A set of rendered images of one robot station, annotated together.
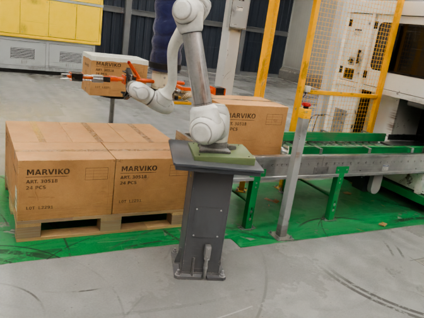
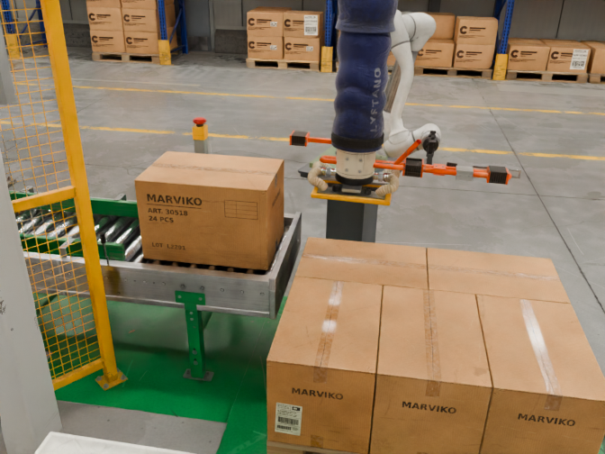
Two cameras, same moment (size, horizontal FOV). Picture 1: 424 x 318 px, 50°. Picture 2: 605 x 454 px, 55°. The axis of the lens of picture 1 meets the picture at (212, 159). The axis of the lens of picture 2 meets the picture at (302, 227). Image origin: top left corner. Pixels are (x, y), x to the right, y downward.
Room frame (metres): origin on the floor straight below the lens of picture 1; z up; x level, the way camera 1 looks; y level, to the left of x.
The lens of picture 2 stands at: (5.23, 1.74, 1.91)
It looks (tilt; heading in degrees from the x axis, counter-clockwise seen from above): 26 degrees down; 218
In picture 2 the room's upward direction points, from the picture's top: 1 degrees clockwise
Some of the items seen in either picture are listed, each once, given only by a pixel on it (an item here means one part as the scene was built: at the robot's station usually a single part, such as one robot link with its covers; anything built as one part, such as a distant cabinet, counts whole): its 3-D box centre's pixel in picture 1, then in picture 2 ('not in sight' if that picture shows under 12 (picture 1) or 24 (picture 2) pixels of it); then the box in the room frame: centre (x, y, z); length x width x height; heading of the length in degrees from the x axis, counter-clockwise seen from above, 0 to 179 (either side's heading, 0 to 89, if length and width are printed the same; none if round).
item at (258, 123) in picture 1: (238, 125); (214, 208); (3.50, -0.17, 0.75); 0.60 x 0.40 x 0.40; 120
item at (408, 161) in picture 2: (129, 79); (412, 167); (3.08, 0.64, 1.04); 0.10 x 0.08 x 0.06; 28
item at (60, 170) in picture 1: (96, 163); (423, 340); (3.27, 0.87, 0.34); 1.20 x 1.00 x 0.40; 120
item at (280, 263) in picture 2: (195, 145); (286, 247); (3.34, 0.14, 0.58); 0.70 x 0.03 x 0.06; 30
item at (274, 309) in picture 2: not in sight; (286, 266); (3.34, 0.14, 0.47); 0.70 x 0.03 x 0.15; 30
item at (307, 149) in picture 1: (365, 151); (27, 196); (3.86, -1.32, 0.60); 1.60 x 0.10 x 0.09; 120
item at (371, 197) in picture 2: not in sight; (351, 192); (3.28, 0.46, 0.94); 0.34 x 0.10 x 0.05; 118
